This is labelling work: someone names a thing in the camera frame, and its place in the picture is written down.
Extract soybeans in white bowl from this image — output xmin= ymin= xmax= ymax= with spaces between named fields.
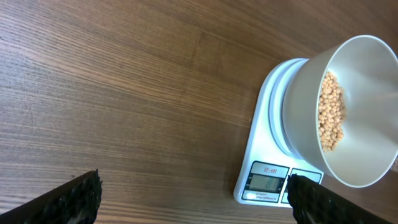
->
xmin=318 ymin=72 xmax=346 ymax=152

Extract white digital kitchen scale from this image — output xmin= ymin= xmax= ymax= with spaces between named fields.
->
xmin=233 ymin=58 xmax=323 ymax=207

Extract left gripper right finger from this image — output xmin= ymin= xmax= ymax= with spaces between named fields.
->
xmin=286 ymin=174 xmax=390 ymax=224

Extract white bowl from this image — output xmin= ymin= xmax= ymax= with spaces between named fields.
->
xmin=282 ymin=35 xmax=397 ymax=188

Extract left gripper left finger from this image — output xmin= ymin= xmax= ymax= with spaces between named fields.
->
xmin=1 ymin=169 xmax=102 ymax=224

